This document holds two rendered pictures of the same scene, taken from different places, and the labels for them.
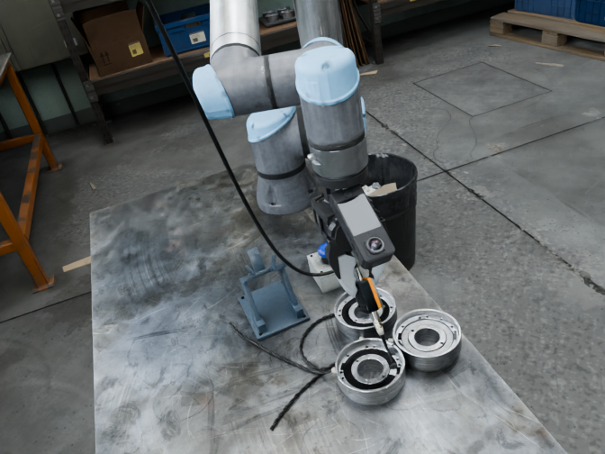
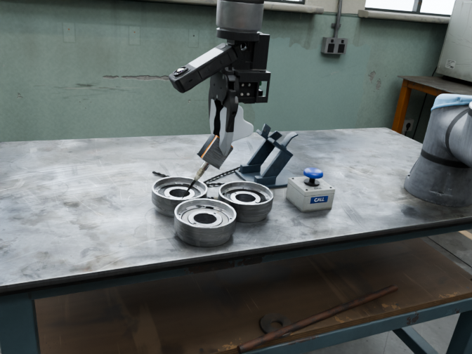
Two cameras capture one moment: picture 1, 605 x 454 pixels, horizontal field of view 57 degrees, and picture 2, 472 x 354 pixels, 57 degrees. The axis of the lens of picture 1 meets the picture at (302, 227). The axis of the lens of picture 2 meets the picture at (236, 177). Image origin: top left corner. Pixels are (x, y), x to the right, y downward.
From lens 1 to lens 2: 102 cm
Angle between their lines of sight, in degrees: 68
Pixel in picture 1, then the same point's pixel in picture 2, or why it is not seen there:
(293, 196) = (418, 179)
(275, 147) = (433, 122)
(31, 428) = not seen: hidden behind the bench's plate
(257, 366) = (210, 171)
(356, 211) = (208, 55)
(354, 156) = (220, 9)
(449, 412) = (133, 232)
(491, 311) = not seen: outside the picture
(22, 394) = not seen: hidden behind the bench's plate
